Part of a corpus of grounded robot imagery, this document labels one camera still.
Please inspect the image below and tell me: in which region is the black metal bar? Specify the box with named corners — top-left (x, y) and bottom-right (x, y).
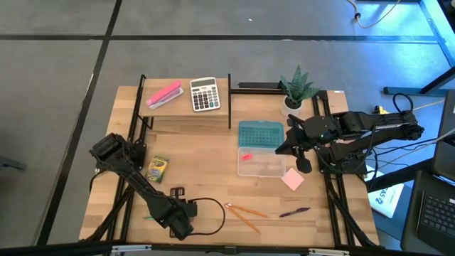
top-left (230, 81), bottom-right (285, 96)

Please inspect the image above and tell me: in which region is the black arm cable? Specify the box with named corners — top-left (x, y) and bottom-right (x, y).
top-left (392, 92), bottom-right (415, 114)

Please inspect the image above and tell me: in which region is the black table leg frame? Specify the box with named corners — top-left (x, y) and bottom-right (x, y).
top-left (382, 0), bottom-right (455, 96)

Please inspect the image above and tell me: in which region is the white printed booklet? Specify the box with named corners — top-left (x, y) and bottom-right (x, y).
top-left (368, 166), bottom-right (405, 219)

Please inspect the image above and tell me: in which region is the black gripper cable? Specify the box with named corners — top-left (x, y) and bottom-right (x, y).
top-left (187, 197), bottom-right (226, 236)

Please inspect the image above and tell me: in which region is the green plant in white pot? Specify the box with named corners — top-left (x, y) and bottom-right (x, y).
top-left (278, 65), bottom-right (323, 118)

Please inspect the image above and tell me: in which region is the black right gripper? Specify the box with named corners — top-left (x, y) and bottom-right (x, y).
top-left (275, 114), bottom-right (338, 175)

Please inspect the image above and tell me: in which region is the purple pen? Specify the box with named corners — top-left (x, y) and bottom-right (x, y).
top-left (279, 207), bottom-right (311, 218)

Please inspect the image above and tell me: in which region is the wooden shelf with black legs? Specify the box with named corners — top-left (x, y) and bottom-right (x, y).
top-left (136, 73), bottom-right (232, 131)

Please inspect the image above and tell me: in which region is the cream floor cable with plug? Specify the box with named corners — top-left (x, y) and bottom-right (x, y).
top-left (346, 0), bottom-right (402, 29)

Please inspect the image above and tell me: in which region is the grey desk calculator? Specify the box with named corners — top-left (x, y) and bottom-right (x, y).
top-left (189, 77), bottom-right (221, 112)

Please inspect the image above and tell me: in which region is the orange pencil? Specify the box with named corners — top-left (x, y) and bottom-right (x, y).
top-left (227, 205), bottom-right (262, 235)
top-left (224, 203), bottom-right (269, 219)

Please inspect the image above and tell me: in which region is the pink sticky note pad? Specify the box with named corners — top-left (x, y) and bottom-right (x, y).
top-left (280, 167), bottom-right (306, 192)

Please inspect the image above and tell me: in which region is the yellow green crayon box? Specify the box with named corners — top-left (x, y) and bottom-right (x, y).
top-left (145, 155), bottom-right (171, 184)

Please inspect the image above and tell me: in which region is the silver aluminium extrusion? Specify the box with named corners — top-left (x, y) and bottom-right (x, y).
top-left (308, 248), bottom-right (351, 256)
top-left (111, 244), bottom-right (153, 254)

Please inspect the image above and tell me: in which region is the black cable bundle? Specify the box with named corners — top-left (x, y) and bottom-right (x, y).
top-left (355, 137), bottom-right (440, 178)

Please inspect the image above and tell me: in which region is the dark laptop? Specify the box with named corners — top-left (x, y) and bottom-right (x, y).
top-left (432, 90), bottom-right (455, 182)

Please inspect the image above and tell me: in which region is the black table edge frame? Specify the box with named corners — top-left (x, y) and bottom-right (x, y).
top-left (0, 240), bottom-right (455, 256)

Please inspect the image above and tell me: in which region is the grey floor object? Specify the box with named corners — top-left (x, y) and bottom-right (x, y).
top-left (0, 155), bottom-right (28, 171)

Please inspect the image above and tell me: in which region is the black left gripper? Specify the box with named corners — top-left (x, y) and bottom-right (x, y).
top-left (156, 197), bottom-right (198, 241)

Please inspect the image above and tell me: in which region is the clear pencil case teal lid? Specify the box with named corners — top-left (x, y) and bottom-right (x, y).
top-left (237, 119), bottom-right (287, 178)

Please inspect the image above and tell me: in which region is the pink stapler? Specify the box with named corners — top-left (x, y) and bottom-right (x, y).
top-left (145, 80), bottom-right (184, 110)

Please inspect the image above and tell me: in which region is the black laptop with keyboard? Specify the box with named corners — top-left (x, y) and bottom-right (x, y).
top-left (400, 169), bottom-right (455, 256)

